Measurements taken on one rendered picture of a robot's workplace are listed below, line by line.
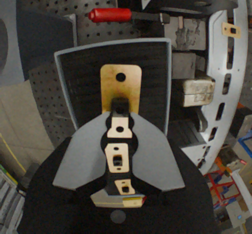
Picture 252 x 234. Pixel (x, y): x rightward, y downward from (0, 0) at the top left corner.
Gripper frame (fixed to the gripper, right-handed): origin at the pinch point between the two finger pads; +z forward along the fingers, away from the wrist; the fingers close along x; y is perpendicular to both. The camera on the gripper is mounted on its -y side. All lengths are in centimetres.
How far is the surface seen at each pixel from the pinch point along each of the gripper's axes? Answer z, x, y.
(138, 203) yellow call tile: 5.3, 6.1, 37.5
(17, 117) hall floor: 121, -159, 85
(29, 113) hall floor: 121, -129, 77
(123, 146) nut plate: 4.9, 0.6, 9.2
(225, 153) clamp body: 22, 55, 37
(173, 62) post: 11.4, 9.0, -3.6
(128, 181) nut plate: 4.9, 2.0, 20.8
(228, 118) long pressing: 21.3, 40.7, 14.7
